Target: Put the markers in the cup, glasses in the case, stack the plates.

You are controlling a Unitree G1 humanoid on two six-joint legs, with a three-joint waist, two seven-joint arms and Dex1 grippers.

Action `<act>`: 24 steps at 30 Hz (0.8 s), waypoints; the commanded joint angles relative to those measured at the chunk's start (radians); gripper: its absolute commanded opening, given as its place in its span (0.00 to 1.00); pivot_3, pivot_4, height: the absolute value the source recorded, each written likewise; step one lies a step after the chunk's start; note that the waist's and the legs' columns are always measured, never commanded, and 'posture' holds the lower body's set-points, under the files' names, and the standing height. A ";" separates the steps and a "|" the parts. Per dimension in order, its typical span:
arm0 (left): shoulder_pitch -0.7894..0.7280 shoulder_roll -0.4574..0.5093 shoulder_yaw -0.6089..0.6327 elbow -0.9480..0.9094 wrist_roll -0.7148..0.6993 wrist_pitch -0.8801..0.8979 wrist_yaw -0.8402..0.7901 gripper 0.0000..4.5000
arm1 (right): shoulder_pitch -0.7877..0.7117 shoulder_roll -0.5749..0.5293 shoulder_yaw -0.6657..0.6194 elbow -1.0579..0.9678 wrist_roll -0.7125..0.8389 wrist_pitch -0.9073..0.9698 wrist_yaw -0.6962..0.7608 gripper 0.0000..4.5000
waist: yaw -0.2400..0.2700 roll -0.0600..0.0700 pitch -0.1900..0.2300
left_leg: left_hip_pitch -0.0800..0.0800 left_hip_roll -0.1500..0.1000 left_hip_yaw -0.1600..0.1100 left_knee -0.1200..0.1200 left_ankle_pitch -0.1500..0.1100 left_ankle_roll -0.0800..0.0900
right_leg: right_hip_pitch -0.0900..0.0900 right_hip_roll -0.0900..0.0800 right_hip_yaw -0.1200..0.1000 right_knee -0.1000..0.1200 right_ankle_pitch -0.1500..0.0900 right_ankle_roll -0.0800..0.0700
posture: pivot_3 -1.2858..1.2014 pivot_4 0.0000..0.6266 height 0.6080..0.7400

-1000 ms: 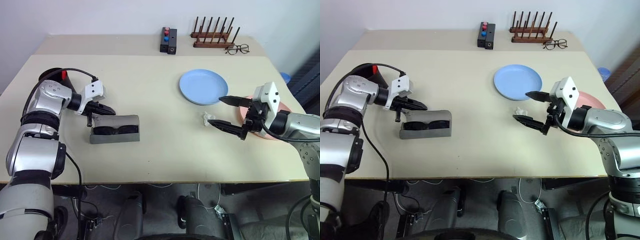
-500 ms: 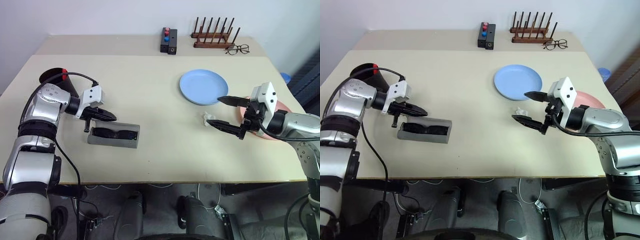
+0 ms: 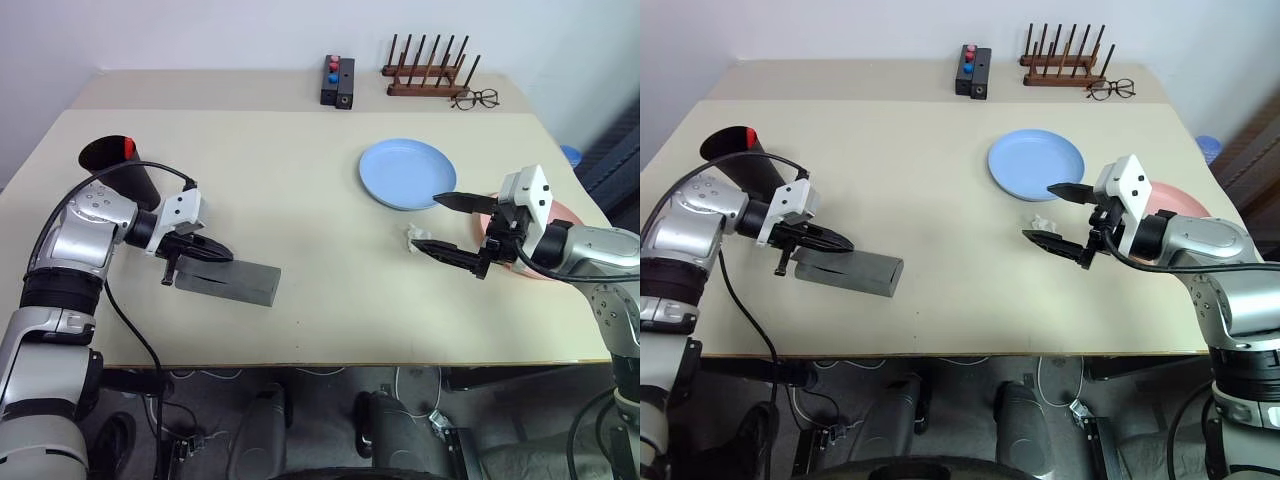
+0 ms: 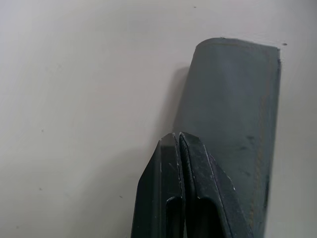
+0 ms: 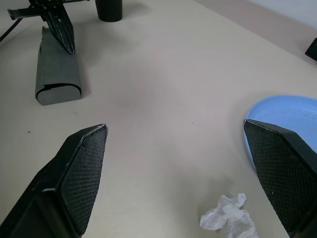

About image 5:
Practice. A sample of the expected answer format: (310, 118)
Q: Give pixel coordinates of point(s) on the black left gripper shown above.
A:
(37, 7)

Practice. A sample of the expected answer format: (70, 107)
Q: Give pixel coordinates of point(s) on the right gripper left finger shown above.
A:
(62, 193)

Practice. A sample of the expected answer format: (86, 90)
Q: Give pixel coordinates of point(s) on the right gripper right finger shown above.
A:
(284, 173)

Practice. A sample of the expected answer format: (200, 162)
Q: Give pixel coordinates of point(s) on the black plastic cup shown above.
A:
(109, 10)

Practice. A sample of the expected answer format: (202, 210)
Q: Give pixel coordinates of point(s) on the light blue plate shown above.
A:
(284, 109)

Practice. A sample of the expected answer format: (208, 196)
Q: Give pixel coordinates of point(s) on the crumpled white tissue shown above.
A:
(227, 218)

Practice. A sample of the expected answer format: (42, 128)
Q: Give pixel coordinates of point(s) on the black box with coloured buttons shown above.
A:
(312, 49)

